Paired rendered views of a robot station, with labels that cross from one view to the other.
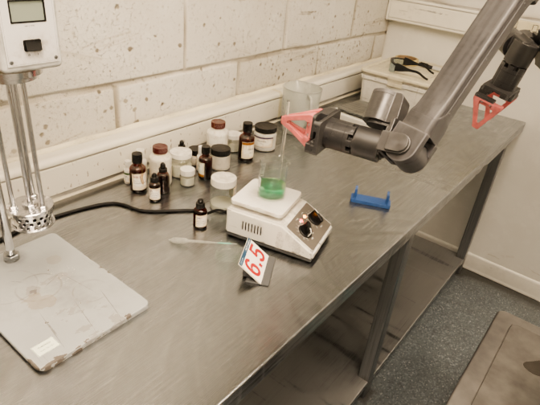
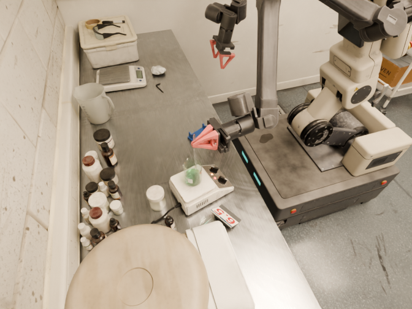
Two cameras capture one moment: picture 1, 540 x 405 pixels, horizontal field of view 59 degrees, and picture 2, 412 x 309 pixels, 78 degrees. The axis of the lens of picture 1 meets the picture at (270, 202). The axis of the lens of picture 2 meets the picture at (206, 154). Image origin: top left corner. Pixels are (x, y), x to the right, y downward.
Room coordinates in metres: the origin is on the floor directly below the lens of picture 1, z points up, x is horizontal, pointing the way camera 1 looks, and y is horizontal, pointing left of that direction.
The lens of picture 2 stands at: (0.56, 0.38, 1.56)
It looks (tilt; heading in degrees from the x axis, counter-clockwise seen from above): 49 degrees down; 307
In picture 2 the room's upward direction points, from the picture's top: straight up
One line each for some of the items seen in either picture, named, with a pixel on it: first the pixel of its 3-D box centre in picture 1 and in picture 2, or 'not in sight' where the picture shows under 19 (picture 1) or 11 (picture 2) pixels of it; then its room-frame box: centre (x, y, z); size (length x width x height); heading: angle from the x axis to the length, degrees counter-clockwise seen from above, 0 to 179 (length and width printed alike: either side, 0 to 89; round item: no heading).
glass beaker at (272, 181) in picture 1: (273, 178); (192, 172); (0.90, 0.00, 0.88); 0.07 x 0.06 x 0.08; 152
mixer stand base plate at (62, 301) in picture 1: (47, 291); not in sight; (0.62, 0.36, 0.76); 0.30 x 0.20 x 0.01; 55
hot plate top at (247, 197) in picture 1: (267, 197); (192, 183); (0.90, 0.01, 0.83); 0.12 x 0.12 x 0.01; 69
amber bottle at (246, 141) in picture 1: (247, 141); (108, 154); (1.26, 0.08, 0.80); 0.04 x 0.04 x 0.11
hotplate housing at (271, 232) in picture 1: (276, 218); (199, 186); (0.89, -0.02, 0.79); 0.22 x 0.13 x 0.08; 69
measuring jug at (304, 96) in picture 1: (300, 110); (97, 105); (1.51, -0.07, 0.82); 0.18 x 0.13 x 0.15; 16
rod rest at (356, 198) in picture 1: (371, 196); (198, 132); (1.08, -0.25, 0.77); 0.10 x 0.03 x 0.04; 79
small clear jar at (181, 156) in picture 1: (181, 162); (100, 203); (1.12, 0.24, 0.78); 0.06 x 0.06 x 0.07
